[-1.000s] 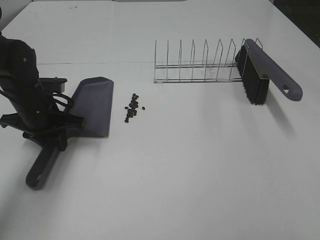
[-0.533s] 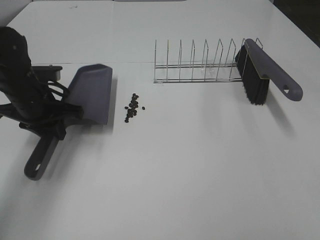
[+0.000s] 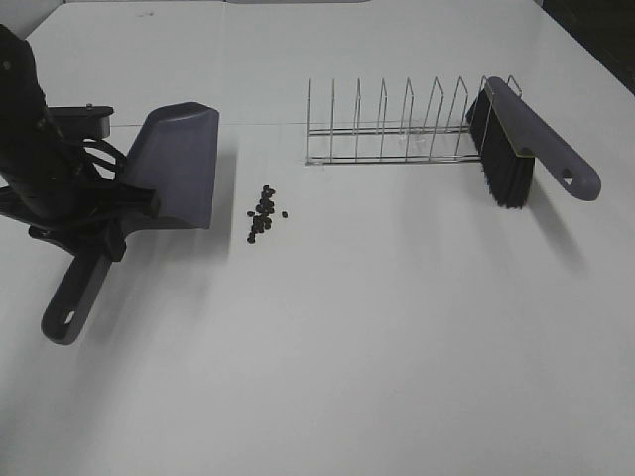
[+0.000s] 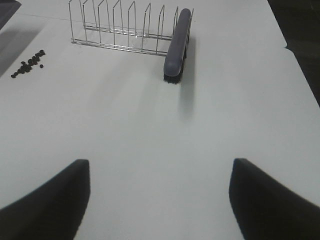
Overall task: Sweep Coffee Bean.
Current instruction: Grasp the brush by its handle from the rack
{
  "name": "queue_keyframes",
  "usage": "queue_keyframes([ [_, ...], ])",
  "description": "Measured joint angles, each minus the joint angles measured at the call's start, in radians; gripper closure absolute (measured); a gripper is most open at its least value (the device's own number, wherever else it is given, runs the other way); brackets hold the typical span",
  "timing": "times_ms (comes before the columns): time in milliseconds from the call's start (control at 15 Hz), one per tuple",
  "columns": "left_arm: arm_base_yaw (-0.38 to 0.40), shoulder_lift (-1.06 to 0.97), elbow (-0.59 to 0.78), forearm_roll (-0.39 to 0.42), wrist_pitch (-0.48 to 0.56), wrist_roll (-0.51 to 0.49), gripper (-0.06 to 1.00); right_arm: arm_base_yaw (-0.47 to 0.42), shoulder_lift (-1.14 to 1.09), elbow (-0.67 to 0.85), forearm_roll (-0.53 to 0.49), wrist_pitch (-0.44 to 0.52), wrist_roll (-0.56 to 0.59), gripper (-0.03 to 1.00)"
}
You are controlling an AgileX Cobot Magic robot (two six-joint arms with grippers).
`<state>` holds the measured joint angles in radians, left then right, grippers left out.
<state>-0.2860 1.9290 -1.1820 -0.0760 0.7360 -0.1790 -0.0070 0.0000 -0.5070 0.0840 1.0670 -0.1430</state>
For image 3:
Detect chrome wire dish rack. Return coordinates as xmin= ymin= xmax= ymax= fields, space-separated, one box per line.
xmin=304 ymin=75 xmax=493 ymax=167

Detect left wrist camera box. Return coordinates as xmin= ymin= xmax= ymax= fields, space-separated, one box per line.
xmin=49 ymin=104 xmax=114 ymax=141

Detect pile of coffee beans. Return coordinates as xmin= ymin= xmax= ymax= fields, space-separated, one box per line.
xmin=246 ymin=184 xmax=277 ymax=244

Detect purple plastic dustpan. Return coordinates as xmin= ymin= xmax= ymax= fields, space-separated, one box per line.
xmin=41 ymin=102 xmax=220 ymax=345

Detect purple hand brush black bristles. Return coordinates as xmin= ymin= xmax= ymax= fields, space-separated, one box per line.
xmin=466 ymin=76 xmax=601 ymax=209

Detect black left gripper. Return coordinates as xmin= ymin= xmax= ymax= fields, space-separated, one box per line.
xmin=9 ymin=163 xmax=161 ymax=262

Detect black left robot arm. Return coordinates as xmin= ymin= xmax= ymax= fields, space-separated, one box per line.
xmin=1 ymin=27 xmax=159 ymax=262

